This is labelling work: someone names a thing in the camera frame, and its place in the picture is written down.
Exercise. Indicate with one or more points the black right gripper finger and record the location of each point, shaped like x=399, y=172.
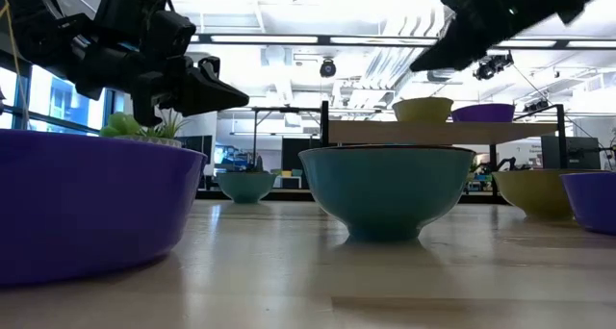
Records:
x=457, y=50

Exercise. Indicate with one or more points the teal patterned ceramic bowl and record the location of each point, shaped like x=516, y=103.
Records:
x=246, y=187
x=385, y=189

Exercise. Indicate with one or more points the black frame stand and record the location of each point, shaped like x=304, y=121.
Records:
x=255, y=127

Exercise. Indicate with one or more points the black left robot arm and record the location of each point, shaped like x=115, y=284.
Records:
x=43, y=35

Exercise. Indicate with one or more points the black overhead camera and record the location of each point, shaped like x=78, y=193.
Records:
x=327, y=68

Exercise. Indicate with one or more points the purple plastic bowl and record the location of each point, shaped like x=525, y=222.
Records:
x=86, y=209
x=594, y=201
x=483, y=113

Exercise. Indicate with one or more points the succulent plant in white pot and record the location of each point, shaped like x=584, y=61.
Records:
x=122, y=124

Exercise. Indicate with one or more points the wooden shelf with black frame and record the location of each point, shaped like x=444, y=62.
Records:
x=433, y=133

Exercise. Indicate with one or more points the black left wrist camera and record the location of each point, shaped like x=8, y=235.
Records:
x=168, y=31

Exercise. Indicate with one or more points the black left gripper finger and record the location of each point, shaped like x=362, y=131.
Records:
x=212, y=65
x=207, y=95

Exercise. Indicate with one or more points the black monitor box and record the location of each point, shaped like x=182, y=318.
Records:
x=570, y=152

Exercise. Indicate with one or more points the black aluminium table frame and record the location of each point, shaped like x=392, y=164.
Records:
x=298, y=194

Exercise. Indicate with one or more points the black track spotlight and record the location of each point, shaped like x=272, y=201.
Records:
x=491, y=65

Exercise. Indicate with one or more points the black overhead frame beam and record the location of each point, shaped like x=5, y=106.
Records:
x=325, y=39

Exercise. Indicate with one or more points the yellow patterned ceramic bowl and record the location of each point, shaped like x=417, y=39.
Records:
x=529, y=194
x=422, y=111

